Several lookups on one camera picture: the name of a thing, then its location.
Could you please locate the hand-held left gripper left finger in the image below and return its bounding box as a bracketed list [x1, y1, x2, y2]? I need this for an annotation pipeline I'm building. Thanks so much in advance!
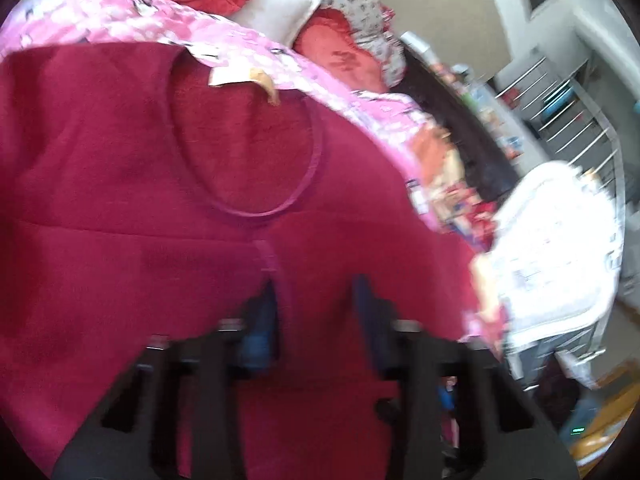
[52, 280, 281, 480]

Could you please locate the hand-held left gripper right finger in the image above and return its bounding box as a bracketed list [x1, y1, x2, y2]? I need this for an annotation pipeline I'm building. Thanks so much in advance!
[352, 275, 581, 480]

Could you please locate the maroon knit top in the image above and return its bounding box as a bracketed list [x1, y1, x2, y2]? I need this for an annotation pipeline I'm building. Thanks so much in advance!
[0, 40, 481, 478]

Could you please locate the colourful cartoon print cloth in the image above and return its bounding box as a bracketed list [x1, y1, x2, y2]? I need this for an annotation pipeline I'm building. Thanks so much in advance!
[410, 125, 506, 261]

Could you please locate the white cloth bundle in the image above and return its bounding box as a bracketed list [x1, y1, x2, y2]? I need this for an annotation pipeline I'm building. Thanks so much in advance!
[492, 160, 626, 351]

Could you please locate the dark wooden dresser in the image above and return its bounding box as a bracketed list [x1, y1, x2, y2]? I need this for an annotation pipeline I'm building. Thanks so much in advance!
[400, 35, 521, 201]

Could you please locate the cluster of small colourful items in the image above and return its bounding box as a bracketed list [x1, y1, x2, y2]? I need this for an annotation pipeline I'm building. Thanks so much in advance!
[430, 60, 526, 161]

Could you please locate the light wooden furniture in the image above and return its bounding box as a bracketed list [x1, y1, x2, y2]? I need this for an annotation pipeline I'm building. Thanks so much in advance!
[570, 360, 632, 466]

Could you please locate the white pillow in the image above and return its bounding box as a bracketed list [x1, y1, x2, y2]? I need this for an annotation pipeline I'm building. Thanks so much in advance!
[235, 0, 323, 46]

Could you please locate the pink printed blanket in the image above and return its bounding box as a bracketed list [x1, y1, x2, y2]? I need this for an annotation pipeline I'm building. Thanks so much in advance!
[0, 0, 511, 361]

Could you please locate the metal wire shelf rack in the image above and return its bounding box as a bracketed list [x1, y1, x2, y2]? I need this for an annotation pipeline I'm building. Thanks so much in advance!
[495, 45, 626, 196]

